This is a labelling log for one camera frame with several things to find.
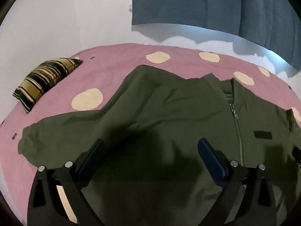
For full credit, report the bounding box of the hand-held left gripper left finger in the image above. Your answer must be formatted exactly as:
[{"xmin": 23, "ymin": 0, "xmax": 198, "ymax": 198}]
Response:
[{"xmin": 27, "ymin": 138, "xmax": 105, "ymax": 226}]

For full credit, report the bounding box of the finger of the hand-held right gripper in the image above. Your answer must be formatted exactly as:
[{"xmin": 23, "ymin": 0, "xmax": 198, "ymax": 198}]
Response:
[{"xmin": 292, "ymin": 147, "xmax": 301, "ymax": 170}]

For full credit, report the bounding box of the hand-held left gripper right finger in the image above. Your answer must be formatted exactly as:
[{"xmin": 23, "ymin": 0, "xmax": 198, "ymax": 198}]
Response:
[{"xmin": 198, "ymin": 138, "xmax": 277, "ymax": 226}]

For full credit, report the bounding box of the olive green jacket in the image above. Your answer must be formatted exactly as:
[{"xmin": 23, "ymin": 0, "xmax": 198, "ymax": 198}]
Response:
[{"xmin": 17, "ymin": 65, "xmax": 301, "ymax": 226}]

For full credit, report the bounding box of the pink polka-dot blanket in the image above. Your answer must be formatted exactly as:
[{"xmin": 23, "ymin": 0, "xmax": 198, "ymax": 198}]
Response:
[{"xmin": 0, "ymin": 43, "xmax": 301, "ymax": 226}]

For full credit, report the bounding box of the striped yellow black pillow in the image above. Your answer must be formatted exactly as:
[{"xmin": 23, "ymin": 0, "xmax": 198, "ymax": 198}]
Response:
[{"xmin": 13, "ymin": 57, "xmax": 83, "ymax": 114}]

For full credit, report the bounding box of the blue curtain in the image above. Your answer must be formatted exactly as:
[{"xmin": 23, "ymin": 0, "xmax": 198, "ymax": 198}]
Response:
[{"xmin": 131, "ymin": 0, "xmax": 301, "ymax": 71}]

